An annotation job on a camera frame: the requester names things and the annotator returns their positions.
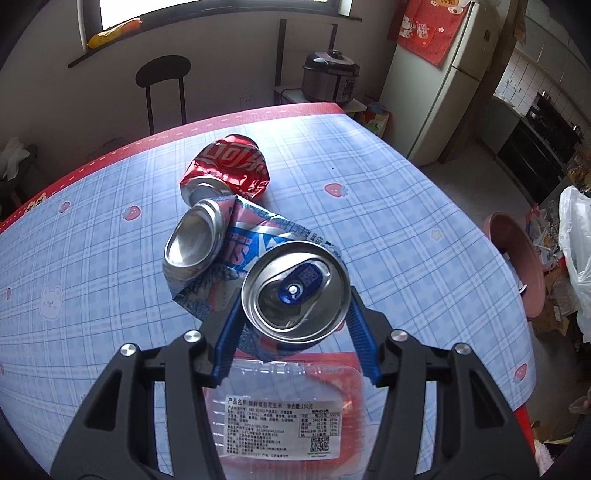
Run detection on black chair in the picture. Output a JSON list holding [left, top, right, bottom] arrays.
[[135, 54, 192, 136]]

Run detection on red hanging cloth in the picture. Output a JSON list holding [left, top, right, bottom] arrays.
[[397, 0, 472, 66]]

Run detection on white crumpled cloth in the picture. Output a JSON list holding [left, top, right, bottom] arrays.
[[0, 137, 31, 182]]

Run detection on crushed blue drink can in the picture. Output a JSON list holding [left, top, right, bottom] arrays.
[[161, 195, 354, 365]]

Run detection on pink plastic basin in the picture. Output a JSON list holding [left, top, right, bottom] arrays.
[[488, 211, 546, 320]]

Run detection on black integrated stove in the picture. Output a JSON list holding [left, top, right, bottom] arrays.
[[499, 91, 583, 206]]

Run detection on cream refrigerator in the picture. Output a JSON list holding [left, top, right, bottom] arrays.
[[392, 0, 502, 167]]

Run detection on crushed red drink can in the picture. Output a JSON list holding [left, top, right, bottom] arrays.
[[179, 134, 271, 206]]

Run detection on yellow snack packet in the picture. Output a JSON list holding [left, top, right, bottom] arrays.
[[88, 17, 143, 49]]

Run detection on labelled clear plastic tray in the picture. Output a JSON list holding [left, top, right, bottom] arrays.
[[201, 353, 385, 480]]

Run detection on window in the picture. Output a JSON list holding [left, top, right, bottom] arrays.
[[76, 0, 362, 52]]

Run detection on red and yellow shopping bag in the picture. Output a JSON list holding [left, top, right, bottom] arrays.
[[358, 97, 392, 138]]

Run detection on flattened cardboard boxes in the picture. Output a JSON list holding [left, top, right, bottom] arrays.
[[526, 268, 578, 342]]

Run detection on grey kitchen base cabinets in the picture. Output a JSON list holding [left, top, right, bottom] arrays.
[[480, 95, 522, 154]]

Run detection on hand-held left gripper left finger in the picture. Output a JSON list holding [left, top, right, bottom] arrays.
[[55, 295, 246, 480]]

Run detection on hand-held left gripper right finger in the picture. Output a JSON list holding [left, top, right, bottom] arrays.
[[346, 286, 541, 480]]

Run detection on white plastic bag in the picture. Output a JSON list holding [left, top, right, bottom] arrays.
[[558, 186, 591, 345]]

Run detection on silver electric pressure cooker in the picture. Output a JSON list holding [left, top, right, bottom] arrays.
[[301, 51, 361, 105]]

